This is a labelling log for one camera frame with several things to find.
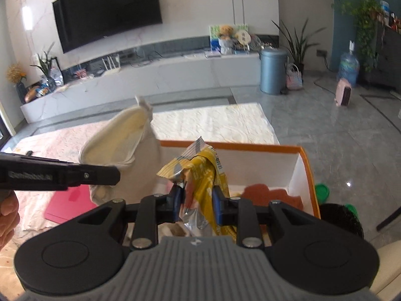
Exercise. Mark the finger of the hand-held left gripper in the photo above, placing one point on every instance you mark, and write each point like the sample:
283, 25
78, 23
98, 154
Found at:
100, 175

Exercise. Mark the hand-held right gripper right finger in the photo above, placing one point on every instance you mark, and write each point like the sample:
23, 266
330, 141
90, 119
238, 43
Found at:
217, 208

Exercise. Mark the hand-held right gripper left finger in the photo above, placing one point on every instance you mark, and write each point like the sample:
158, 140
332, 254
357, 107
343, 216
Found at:
178, 197

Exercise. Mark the yellow snack packet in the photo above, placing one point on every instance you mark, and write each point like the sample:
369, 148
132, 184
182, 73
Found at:
203, 169

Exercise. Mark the pale yellow cloth bag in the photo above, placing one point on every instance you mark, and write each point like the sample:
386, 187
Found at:
144, 150

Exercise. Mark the brown sponge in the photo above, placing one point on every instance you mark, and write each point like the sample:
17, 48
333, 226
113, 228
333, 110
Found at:
266, 192

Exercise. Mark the orange cardboard box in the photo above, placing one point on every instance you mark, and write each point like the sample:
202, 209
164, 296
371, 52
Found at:
266, 163

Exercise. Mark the person's left hand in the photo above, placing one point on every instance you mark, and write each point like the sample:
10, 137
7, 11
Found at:
7, 219

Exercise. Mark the pink lace tablecloth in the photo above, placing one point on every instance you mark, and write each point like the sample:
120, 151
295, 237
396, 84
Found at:
203, 122

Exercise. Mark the golden brown ornament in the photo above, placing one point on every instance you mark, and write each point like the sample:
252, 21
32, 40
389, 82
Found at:
30, 94

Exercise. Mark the dried yellow flowers in vase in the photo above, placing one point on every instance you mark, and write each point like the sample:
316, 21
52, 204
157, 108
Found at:
21, 91

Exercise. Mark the green plant in glass vase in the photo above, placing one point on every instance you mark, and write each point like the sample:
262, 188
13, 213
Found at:
50, 83

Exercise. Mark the white plastic bag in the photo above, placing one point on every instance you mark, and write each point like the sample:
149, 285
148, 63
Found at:
58, 75

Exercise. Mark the green plastic lid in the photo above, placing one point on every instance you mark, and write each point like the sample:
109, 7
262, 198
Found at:
322, 192

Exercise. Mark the white router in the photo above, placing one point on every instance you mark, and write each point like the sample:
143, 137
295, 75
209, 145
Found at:
111, 69

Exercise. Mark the white marble tv console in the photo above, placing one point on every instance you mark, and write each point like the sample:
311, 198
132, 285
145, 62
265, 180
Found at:
156, 78

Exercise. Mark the black mesh basket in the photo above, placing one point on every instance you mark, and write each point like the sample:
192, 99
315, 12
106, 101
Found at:
338, 222

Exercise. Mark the grey metal trash can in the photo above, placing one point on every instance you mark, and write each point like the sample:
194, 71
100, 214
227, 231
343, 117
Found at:
272, 72

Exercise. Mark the pink woven basket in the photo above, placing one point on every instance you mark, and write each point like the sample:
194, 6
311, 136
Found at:
294, 80

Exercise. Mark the teddy bear bouquet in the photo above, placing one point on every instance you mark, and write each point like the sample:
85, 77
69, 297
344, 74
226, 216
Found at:
226, 42

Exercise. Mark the black television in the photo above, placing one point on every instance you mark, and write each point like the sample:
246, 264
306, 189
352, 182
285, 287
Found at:
106, 12

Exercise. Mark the teddy bear display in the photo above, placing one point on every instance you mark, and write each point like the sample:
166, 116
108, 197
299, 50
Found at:
214, 34

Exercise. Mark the pink heater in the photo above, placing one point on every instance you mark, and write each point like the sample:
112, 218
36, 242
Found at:
342, 93

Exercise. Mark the round paper fan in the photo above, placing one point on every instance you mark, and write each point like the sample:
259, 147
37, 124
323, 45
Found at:
242, 37

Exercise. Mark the tall potted plant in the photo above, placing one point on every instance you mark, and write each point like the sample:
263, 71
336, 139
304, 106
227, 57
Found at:
297, 47

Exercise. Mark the blue water jug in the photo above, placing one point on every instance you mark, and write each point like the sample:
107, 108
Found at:
347, 69

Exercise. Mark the dark cabinet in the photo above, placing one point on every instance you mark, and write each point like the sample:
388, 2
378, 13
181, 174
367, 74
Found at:
388, 59

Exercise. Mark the green ivy plant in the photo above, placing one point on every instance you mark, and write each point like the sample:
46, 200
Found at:
363, 12

